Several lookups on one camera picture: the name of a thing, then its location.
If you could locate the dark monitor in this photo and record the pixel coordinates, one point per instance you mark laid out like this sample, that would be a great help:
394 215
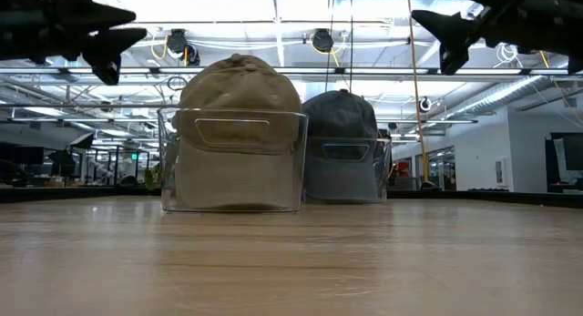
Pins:
571 161

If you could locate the white column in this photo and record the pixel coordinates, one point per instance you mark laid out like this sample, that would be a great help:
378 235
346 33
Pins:
314 90

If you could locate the clear plastic bin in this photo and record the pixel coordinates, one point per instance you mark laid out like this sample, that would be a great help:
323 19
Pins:
385 170
303 170

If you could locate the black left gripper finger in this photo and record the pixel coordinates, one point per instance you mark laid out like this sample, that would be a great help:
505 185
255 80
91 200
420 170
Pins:
107 47
100 16

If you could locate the small round ceiling reel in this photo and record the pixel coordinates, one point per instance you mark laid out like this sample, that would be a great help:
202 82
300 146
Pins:
425 105

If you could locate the beige cap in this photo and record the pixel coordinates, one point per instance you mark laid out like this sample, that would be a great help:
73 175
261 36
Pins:
235 57
237 125

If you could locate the grey cap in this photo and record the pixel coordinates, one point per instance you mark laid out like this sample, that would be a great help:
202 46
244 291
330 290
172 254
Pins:
339 120

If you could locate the silver ventilation duct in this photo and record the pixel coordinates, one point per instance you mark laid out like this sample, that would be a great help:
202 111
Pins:
514 90

